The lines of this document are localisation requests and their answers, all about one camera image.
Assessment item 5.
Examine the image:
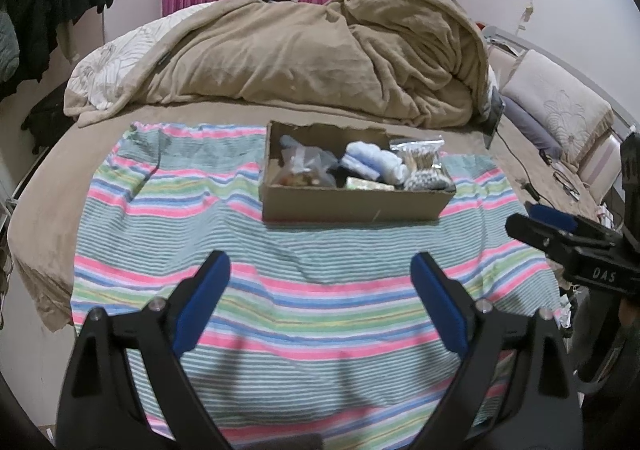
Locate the white sock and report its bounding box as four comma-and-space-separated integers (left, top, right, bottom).
341, 141, 409, 186

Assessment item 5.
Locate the white floral quilt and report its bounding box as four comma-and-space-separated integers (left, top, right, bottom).
64, 3, 210, 118

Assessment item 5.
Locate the green white small packet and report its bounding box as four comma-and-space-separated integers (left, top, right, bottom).
345, 177, 395, 191

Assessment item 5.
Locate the beige fleece blanket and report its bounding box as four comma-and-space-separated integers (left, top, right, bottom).
74, 0, 490, 129

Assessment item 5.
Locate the beige floral pillow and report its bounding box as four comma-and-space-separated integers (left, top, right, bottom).
502, 50, 614, 169

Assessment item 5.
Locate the cardboard box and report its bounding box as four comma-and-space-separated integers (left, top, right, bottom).
260, 121, 456, 224

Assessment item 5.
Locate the clear plastic snack bag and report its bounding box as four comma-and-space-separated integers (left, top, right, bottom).
273, 135, 338, 188

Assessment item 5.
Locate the beige bed sheet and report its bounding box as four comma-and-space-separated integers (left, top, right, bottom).
9, 102, 599, 332

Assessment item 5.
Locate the striped colourful towel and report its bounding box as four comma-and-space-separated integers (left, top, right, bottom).
70, 122, 560, 449

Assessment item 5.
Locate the cotton swab bag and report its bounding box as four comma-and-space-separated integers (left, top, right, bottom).
390, 137, 456, 192

